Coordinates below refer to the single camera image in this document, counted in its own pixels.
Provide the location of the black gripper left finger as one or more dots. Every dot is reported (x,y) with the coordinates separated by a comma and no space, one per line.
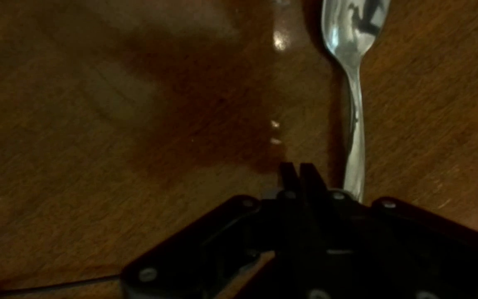
(289,180)

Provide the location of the silver metal spoon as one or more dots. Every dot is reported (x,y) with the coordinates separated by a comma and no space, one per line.
(356,34)

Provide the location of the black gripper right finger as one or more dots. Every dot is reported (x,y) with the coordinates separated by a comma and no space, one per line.
(313,184)

